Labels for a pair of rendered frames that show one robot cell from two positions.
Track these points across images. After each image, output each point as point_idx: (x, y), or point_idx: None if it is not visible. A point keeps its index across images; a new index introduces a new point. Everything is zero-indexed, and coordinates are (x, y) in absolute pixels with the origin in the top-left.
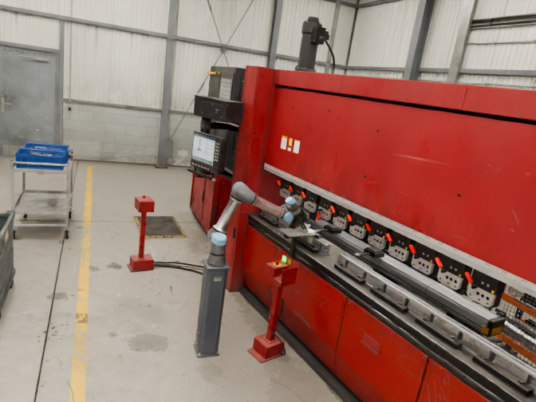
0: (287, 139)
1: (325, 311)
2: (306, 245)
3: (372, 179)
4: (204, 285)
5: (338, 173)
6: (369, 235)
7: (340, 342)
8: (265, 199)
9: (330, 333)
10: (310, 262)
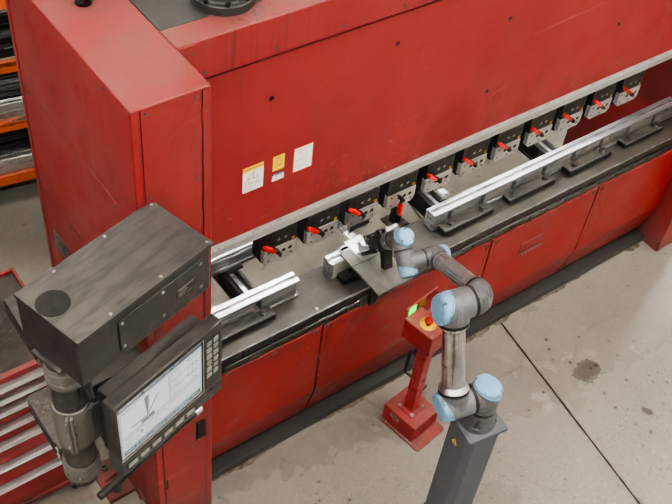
0: (265, 165)
1: (453, 287)
2: None
3: (500, 86)
4: (486, 455)
5: (429, 123)
6: (496, 152)
7: None
8: (464, 269)
9: None
10: None
